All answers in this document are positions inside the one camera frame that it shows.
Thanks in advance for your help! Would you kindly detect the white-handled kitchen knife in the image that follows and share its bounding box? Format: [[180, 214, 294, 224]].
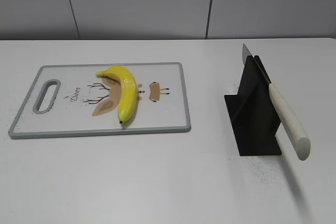
[[253, 56, 311, 161]]

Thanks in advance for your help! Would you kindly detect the yellow plastic banana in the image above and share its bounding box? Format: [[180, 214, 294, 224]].
[[96, 65, 139, 124]]

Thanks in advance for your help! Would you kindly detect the black knife stand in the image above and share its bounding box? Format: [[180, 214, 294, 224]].
[[224, 56, 281, 156]]

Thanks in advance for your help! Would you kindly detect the white grey-rimmed cutting board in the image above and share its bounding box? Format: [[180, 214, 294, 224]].
[[8, 62, 191, 139]]

